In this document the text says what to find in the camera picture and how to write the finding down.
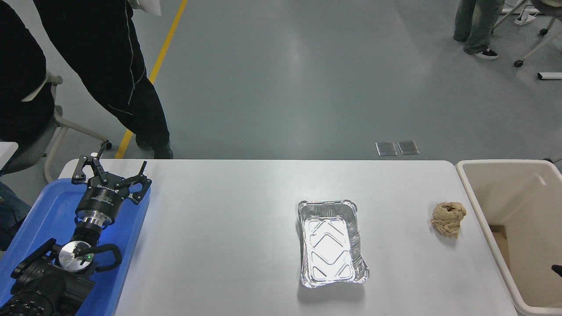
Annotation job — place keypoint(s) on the metal floor plate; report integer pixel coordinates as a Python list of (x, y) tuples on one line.
[(408, 147), (386, 148)]

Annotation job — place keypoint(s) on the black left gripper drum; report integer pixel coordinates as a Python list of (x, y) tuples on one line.
[(103, 197)]

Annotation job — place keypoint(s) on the white desk corner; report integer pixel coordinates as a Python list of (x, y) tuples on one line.
[(6, 153)]

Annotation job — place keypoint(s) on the seated person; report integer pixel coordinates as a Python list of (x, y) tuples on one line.
[(22, 87)]

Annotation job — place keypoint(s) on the white wheeled chair base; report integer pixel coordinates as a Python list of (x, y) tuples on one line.
[(538, 47)]

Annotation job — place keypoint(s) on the standing person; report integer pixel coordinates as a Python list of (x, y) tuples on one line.
[(96, 52)]

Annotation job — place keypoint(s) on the rectangular foil tray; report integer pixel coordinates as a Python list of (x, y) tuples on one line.
[(329, 241)]

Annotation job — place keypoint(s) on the distant person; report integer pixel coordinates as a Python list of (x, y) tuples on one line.
[(478, 22)]

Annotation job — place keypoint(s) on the blue plastic tray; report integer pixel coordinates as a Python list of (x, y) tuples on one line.
[(48, 206)]

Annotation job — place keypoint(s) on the grey office chair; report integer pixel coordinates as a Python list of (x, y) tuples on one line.
[(35, 147)]

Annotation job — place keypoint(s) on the large pale bin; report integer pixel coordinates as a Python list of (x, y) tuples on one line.
[(509, 197)]

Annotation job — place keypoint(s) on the white power strip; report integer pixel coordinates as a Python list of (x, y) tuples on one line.
[(525, 19)]

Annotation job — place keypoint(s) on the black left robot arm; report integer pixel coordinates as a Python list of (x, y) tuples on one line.
[(44, 281)]

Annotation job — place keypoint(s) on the crumpled tan paper ball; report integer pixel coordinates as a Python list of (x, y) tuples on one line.
[(448, 219)]

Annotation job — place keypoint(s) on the white bar on floor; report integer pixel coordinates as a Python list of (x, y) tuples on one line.
[(549, 76)]

